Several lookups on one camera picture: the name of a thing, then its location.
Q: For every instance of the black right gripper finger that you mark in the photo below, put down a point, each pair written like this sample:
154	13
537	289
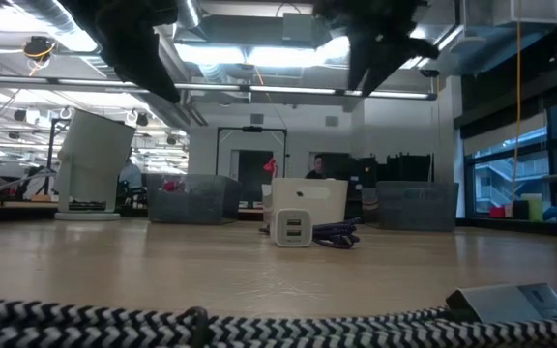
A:
404	50
360	53

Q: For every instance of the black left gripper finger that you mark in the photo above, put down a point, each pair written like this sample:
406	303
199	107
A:
138	58

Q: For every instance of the white USB wall charger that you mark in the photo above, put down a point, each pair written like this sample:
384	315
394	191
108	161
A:
290	215

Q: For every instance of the white plastic bin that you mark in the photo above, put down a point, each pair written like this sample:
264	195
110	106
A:
317	198

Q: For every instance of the dark grey plastic bin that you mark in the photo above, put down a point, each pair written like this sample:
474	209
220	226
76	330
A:
416	208
196	203

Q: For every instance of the person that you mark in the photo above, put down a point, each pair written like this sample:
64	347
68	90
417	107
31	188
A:
318	166
131	179

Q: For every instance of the red object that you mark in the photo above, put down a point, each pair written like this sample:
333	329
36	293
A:
271	166

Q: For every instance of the red box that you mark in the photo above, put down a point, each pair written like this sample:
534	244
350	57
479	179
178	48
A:
497	211

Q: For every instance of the small black box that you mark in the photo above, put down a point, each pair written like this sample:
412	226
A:
519	211

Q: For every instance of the pale green container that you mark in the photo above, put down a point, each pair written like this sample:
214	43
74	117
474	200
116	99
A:
535	208

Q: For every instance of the black background gantry frame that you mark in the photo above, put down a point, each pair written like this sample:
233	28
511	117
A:
252	129

